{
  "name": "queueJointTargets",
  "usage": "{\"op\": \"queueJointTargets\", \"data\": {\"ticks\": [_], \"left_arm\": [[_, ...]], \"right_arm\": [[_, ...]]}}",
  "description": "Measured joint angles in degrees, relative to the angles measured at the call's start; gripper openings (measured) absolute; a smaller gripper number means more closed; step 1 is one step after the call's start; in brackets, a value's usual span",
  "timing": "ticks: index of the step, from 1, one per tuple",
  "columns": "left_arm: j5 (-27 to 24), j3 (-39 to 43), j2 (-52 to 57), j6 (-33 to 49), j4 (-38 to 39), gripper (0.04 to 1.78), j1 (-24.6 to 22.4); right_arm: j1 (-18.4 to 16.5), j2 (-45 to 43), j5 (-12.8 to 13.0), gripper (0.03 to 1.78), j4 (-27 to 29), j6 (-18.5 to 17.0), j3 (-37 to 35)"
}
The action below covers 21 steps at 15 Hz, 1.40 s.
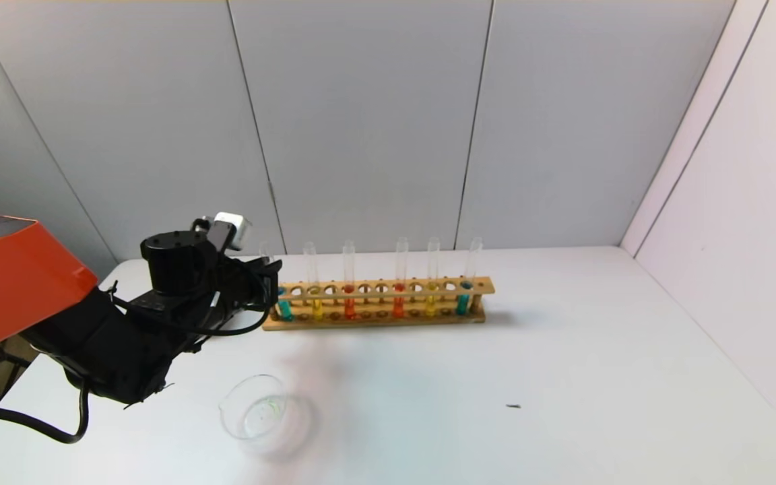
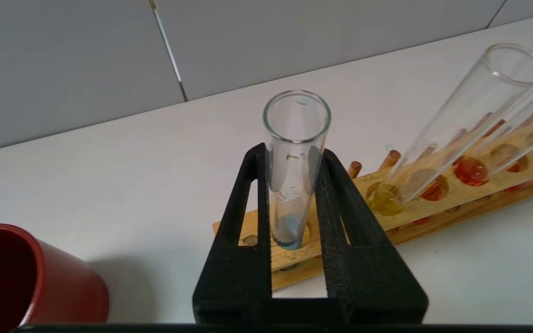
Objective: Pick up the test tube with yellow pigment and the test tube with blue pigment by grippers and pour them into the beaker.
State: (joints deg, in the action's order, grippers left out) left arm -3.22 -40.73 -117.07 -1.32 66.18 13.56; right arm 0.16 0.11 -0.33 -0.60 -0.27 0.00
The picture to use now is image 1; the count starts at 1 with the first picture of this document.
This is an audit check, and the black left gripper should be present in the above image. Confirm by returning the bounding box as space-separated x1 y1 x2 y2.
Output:
216 258 284 313

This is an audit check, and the blue pigment glass test tube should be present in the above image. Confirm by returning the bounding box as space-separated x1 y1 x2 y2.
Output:
259 241 293 322
455 236 484 317

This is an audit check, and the yellow pigment glass test tube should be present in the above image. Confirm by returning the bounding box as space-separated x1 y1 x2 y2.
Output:
303 241 325 321
424 236 441 318

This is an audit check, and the orange pigment glass test tube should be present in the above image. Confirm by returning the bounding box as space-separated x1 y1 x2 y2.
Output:
392 236 409 319
342 240 356 321

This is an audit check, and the wooden test tube rack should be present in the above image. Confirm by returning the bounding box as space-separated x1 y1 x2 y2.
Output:
263 276 496 331

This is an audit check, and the clear glass beaker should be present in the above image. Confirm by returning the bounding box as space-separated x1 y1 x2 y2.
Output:
218 374 294 445

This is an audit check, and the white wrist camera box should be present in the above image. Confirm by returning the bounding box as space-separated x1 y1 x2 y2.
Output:
212 212 253 252

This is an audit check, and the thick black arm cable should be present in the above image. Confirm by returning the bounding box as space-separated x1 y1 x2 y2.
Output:
0 381 91 445

